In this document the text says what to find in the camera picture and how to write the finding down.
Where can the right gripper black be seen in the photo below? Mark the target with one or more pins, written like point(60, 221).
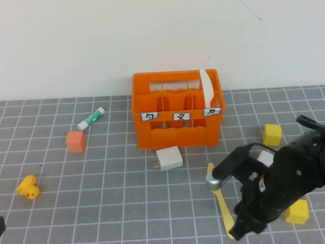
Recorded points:
point(256, 206)

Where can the yellow rubber duck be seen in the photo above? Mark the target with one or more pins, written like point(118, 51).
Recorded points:
point(29, 189)

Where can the orange plastic cutlery crate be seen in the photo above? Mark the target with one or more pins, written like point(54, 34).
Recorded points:
point(177, 137)

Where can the salmon orange house block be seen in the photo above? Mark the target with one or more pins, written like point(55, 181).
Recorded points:
point(75, 143)

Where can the paper label knife character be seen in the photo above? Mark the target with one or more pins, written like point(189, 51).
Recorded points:
point(212, 111)

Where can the white green glue stick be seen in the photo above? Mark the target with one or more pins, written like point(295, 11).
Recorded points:
point(90, 119)

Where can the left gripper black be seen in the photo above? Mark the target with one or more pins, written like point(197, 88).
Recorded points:
point(2, 225)

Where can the white foam cube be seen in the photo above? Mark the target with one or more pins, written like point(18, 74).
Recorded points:
point(265, 157)

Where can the white power adapter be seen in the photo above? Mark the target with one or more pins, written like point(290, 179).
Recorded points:
point(168, 158)

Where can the paper label spoon character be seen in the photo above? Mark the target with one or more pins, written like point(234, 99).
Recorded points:
point(149, 117)

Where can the yellow plastic knife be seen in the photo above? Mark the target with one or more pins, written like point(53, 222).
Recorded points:
point(224, 206)

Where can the white plastic knife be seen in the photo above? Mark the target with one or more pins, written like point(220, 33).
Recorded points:
point(208, 86)

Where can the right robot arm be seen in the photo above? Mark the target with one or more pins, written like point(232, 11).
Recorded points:
point(299, 172)

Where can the yellow foam cube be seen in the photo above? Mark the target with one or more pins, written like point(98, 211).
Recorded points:
point(271, 136)
point(299, 213)

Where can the paper label fork character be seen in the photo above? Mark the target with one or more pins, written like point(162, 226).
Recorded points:
point(181, 116)

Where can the grey grid table mat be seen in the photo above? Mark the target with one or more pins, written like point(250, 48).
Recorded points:
point(101, 216)

